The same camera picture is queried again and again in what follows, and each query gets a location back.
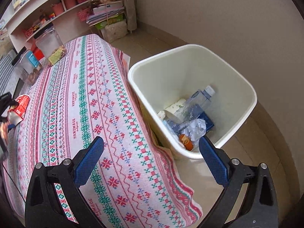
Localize dark blue carton box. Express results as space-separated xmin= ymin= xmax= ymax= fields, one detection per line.
xmin=198 ymin=112 xmax=214 ymax=133

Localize white wrapper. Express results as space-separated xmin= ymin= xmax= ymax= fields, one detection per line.
xmin=157 ymin=110 xmax=166 ymax=120

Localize white green paper cup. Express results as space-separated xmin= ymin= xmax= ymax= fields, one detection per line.
xmin=164 ymin=98 xmax=186 ymax=116

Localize plastic jar with chestnuts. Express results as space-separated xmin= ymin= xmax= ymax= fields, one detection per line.
xmin=11 ymin=47 xmax=43 ymax=86

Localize plastic jar with nuts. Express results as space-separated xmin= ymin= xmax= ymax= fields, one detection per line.
xmin=33 ymin=23 xmax=67 ymax=66

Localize white plastic trash bin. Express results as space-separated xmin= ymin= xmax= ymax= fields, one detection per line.
xmin=128 ymin=44 xmax=257 ymax=160

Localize striped grey sofa cover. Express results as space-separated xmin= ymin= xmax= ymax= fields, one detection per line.
xmin=0 ymin=49 xmax=19 ymax=96

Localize person's left hand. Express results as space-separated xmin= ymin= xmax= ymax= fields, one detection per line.
xmin=0 ymin=122 xmax=8 ymax=143

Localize pile of papers on shelf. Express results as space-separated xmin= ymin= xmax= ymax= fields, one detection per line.
xmin=86 ymin=0 xmax=125 ymax=26

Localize red gift box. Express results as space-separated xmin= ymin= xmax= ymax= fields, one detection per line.
xmin=33 ymin=47 xmax=44 ymax=61

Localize crushed clear plastic bottle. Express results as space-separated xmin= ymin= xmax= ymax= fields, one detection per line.
xmin=164 ymin=85 xmax=215 ymax=133

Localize pink storage basket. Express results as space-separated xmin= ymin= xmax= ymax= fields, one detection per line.
xmin=77 ymin=7 xmax=91 ymax=22

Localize white bookshelf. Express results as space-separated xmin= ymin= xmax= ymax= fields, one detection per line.
xmin=5 ymin=0 xmax=137 ymax=51

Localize light blue paper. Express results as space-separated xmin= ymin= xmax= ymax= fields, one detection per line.
xmin=180 ymin=118 xmax=207 ymax=143

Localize pink pot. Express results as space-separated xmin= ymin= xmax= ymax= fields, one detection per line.
xmin=63 ymin=0 xmax=76 ymax=10
xmin=52 ymin=2 xmax=64 ymax=16

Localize patterned woven tablecloth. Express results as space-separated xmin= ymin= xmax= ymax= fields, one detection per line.
xmin=4 ymin=34 xmax=203 ymax=227

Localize white woven bag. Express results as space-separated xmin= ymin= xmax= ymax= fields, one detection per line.
xmin=103 ymin=20 xmax=128 ymax=43

